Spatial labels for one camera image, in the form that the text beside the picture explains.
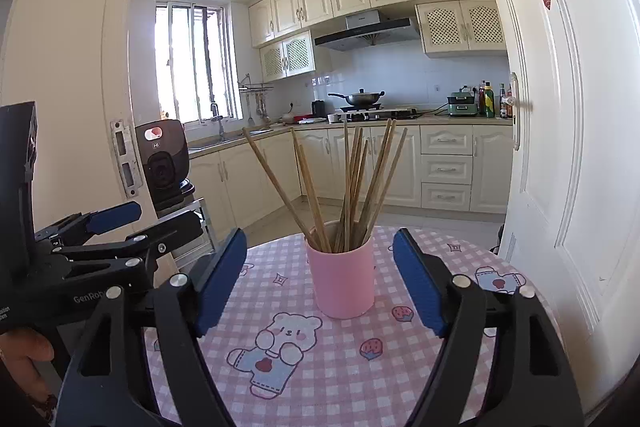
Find kitchen window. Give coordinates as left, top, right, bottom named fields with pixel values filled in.
left=154, top=2, right=243, bottom=124

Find person's left hand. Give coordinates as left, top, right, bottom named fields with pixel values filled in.
left=0, top=329, right=54, bottom=403

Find wooden chopstick seven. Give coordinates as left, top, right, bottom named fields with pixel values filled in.
left=354, top=118, right=398, bottom=249

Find wooden chopstick three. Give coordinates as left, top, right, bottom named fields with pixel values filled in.
left=342, top=120, right=352, bottom=253

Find dark sauce bottle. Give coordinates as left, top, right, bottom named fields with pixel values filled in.
left=499, top=83, right=509, bottom=119

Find green electric cooker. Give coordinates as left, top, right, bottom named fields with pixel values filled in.
left=447, top=86, right=477, bottom=117

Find wall utensil rack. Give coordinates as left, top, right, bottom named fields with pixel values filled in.
left=238, top=74, right=271, bottom=127

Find gas stove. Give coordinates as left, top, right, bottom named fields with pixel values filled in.
left=326, top=105, right=420, bottom=124

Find pink checkered tablecloth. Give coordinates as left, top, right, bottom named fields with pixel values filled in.
left=143, top=223, right=557, bottom=427

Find brown rice cooker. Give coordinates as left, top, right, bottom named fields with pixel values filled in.
left=136, top=119, right=195, bottom=217

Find door handle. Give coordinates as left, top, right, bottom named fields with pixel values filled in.
left=501, top=72, right=527, bottom=152

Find sink faucet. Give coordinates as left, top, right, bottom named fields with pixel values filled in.
left=210, top=100, right=226, bottom=142

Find wooden chopstick six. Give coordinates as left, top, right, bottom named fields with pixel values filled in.
left=351, top=118, right=394, bottom=249

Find wooden chopstick eight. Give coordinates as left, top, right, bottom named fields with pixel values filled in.
left=361, top=129, right=408, bottom=244

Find black range hood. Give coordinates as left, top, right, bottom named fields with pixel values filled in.
left=314, top=12, right=420, bottom=52

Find pink cylindrical cup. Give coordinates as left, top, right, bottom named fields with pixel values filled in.
left=305, top=229, right=375, bottom=320

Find lower base cabinets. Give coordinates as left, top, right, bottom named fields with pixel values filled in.
left=189, top=124, right=512, bottom=236

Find white kitchen door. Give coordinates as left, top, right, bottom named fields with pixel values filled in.
left=496, top=0, right=639, bottom=413

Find wooden chopstick five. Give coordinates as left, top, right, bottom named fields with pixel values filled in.
left=348, top=139, right=369, bottom=249

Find wooden chopstick four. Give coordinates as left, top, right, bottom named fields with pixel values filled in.
left=333, top=128, right=363, bottom=253

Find green bottle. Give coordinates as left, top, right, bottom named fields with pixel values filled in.
left=484, top=81, right=496, bottom=118

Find door strike plate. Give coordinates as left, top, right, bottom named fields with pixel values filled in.
left=110, top=119, right=143, bottom=198

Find black kettle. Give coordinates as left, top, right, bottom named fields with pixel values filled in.
left=311, top=100, right=326, bottom=118

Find upper wall cabinets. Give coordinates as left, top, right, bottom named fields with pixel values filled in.
left=248, top=0, right=506, bottom=82

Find black wok with lid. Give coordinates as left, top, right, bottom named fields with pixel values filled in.
left=328, top=89, right=385, bottom=108

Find metal storage rack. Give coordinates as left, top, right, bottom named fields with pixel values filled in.
left=169, top=196, right=219, bottom=273

